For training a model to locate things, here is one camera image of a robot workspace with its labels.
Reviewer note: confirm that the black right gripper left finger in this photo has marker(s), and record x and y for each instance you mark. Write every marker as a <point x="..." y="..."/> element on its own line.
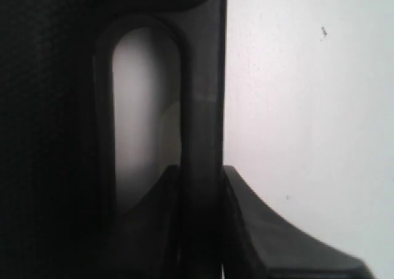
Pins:
<point x="144" y="242"/>

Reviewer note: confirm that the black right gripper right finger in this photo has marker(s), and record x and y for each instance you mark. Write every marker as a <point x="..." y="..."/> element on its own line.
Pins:
<point x="258" y="243"/>

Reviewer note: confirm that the black plastic carrying case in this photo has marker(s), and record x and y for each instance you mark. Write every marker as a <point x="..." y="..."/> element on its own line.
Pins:
<point x="58" y="198"/>

